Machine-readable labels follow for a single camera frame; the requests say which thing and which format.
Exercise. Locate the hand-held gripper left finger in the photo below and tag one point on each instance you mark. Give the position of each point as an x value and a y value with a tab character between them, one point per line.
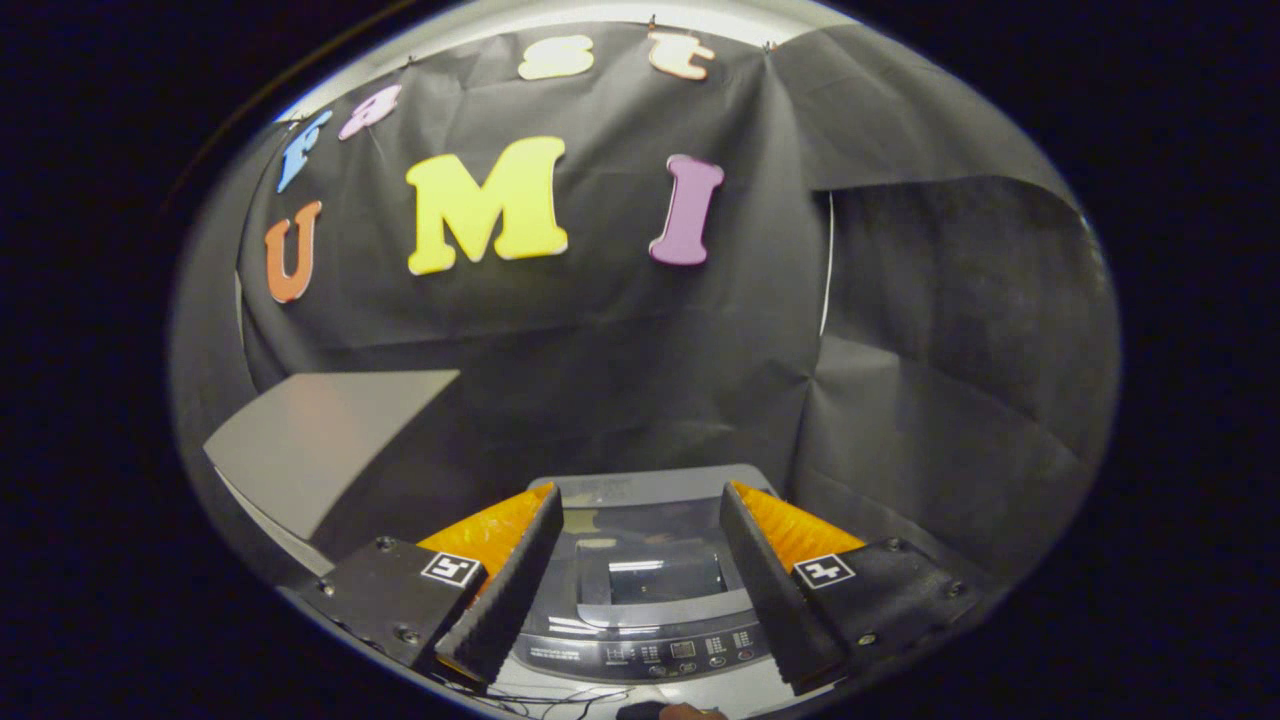
505	595

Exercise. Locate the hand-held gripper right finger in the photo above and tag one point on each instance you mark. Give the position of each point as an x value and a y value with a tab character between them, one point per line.
780	595

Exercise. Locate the dark washing machine lid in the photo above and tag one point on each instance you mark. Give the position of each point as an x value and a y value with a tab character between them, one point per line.
650	575

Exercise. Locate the grey washing machine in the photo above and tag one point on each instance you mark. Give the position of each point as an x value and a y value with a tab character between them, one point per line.
640	655

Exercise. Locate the grey cabinet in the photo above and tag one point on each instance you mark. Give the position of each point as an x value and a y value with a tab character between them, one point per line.
320	440

